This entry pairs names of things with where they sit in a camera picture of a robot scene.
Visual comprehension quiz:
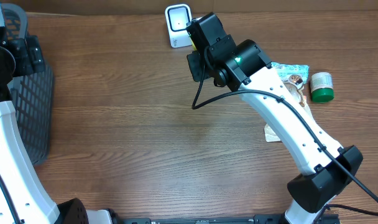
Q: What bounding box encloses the yellow and blue bar packet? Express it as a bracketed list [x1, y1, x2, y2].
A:
[190, 38, 197, 51]

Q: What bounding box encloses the teal snack packet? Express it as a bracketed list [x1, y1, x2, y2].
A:
[272, 62, 310, 83]

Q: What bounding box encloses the beige Pantree snack bag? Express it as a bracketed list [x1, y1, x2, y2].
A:
[264, 75, 313, 142]

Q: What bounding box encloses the green lid white jar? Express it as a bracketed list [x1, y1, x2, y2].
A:
[310, 72, 334, 103]

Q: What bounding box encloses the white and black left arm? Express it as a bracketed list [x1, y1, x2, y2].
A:
[0, 2, 121, 224]

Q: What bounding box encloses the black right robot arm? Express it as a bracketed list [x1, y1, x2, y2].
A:
[186, 12, 363, 223]

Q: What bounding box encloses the white barcode scanner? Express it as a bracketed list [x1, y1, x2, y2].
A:
[165, 4, 192, 49]

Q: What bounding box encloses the dark grey plastic basket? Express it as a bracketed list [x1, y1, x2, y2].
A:
[1, 3, 55, 166]

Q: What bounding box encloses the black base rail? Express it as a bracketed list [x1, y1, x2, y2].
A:
[120, 213, 341, 224]

